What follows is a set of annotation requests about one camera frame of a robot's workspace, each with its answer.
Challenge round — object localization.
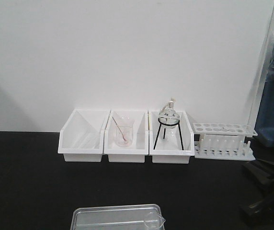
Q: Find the white test tube rack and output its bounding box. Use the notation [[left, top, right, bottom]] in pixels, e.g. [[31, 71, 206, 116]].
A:
[[193, 123, 258, 161]]

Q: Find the glass stirring rod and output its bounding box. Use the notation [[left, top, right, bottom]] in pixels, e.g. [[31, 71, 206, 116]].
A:
[[112, 116, 128, 143]]

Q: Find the white left storage bin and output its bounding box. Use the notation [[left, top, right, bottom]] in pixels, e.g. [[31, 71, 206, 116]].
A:
[[57, 109, 110, 162]]

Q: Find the round glass flask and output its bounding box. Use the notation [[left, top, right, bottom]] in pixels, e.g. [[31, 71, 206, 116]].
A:
[[158, 98, 180, 126]]

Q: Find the clear glass beaker in bin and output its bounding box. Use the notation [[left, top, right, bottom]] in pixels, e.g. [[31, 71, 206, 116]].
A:
[[114, 116, 135, 148]]

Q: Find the white middle storage bin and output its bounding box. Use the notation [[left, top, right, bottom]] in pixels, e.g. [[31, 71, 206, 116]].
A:
[[104, 110, 149, 163]]

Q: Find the silver metal tray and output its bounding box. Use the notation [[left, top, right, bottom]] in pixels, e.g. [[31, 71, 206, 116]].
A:
[[70, 204, 162, 230]]

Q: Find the white storage bin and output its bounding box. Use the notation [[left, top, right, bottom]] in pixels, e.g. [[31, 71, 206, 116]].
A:
[[148, 111, 194, 164], [57, 109, 110, 162], [104, 110, 149, 163]]

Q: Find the small clear glass beaker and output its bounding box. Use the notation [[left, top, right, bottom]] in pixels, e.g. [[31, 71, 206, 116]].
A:
[[144, 212, 166, 230]]

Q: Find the white right storage bin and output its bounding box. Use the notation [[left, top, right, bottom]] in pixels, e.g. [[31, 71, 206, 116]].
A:
[[148, 111, 194, 164]]

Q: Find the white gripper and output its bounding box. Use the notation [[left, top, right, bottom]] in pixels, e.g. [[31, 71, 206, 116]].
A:
[[240, 160, 274, 218]]

